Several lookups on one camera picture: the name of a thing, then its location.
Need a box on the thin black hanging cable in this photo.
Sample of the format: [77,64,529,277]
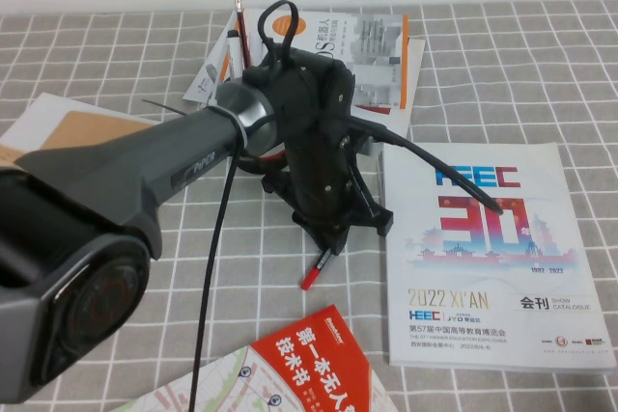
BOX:
[188,139,242,412]

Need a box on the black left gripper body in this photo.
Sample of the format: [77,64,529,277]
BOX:
[263,52,395,238]

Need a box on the thick black camera cable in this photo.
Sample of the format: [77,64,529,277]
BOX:
[345,114,504,214]

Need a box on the white HEEC show catalogue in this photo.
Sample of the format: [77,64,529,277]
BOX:
[383,141,618,375]

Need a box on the black zip tie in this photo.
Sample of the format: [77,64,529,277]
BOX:
[141,98,188,117]

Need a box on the white pen black cap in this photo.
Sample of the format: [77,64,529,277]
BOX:
[226,28,245,81]

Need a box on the red cover book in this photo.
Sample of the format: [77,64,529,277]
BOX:
[248,304,387,412]

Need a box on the black looped cable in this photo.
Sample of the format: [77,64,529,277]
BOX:
[257,0,298,66]

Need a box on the red black striped pencil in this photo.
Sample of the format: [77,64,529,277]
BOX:
[233,0,252,69]

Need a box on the orange white brochure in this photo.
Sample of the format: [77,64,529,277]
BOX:
[0,144,25,170]

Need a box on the brown kraft notebook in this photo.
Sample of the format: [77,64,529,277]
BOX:
[9,110,163,162]

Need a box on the grey white checked tablecloth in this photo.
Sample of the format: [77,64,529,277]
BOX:
[0,0,618,412]

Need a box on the red capped marker pen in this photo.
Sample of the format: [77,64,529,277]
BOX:
[298,246,337,291]

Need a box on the silver grey pen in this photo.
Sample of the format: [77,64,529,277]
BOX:
[202,63,224,95]

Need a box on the white leaflet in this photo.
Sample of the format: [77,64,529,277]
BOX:
[183,20,238,105]

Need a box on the white orange ROS book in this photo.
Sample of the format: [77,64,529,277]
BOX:
[231,10,409,112]

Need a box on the street map brochure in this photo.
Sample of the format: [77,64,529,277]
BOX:
[110,346,339,412]

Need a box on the white brochure with photos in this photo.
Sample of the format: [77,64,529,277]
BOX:
[0,92,165,146]

